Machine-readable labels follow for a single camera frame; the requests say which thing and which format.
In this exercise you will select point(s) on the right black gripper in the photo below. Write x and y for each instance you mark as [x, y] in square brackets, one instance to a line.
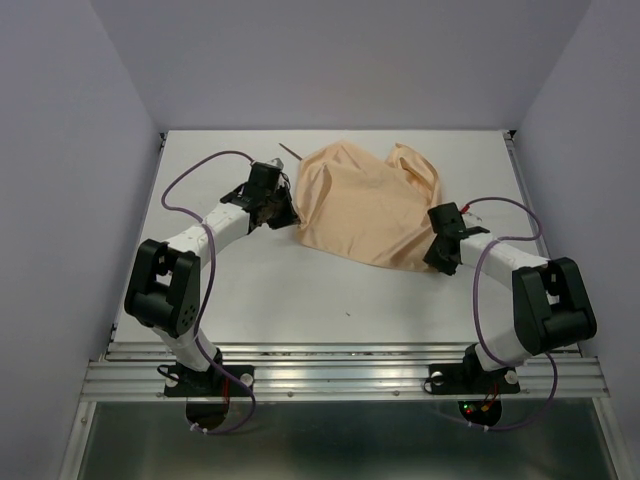
[443, 255]

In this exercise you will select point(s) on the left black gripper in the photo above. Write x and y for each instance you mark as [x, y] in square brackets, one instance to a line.
[279, 211]

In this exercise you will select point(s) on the peach satin napkin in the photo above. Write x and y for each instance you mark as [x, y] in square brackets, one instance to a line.
[356, 206]

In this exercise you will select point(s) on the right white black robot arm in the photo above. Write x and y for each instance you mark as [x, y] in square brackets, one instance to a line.
[550, 304]

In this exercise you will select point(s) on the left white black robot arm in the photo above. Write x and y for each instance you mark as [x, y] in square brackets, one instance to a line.
[164, 291]

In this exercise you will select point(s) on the copper fork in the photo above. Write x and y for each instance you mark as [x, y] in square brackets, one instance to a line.
[290, 151]

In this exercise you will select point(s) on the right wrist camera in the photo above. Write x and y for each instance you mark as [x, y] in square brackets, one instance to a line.
[469, 217]

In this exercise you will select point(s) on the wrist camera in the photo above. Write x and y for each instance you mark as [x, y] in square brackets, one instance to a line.
[469, 217]
[274, 162]

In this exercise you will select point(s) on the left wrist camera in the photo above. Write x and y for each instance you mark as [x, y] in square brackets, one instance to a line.
[274, 162]

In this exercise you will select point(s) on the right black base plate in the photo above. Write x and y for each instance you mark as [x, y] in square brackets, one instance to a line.
[456, 379]

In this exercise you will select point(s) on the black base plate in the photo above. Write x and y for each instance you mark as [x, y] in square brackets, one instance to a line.
[456, 379]
[181, 382]

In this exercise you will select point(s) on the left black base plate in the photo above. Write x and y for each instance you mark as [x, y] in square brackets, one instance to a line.
[181, 382]

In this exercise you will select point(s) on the aluminium rail frame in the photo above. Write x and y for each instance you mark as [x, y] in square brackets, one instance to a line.
[340, 351]

